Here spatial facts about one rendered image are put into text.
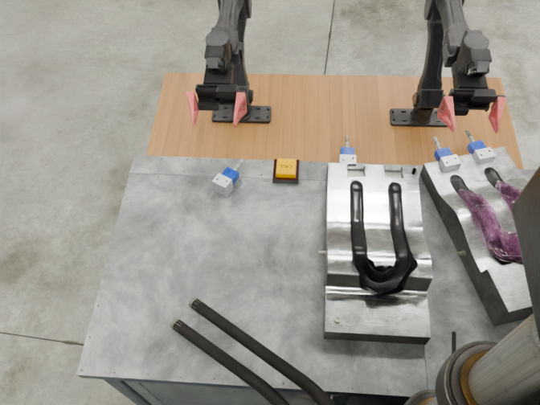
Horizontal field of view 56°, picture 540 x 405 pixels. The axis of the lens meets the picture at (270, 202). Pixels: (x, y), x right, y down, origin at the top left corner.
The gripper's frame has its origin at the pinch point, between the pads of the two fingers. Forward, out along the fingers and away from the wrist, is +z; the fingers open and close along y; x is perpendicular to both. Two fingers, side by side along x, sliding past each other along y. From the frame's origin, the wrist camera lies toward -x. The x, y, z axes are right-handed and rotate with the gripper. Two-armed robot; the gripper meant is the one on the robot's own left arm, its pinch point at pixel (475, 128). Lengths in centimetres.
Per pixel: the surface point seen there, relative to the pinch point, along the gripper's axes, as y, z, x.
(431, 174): -0.7, -10.9, 34.7
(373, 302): -19.8, 30.1, 33.7
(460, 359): -21, 62, -35
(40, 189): -171, -55, 121
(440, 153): 2.6, -18.0, 33.4
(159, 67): -125, -143, 122
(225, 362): -56, 47, 34
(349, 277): -26.1, 25.8, 28.2
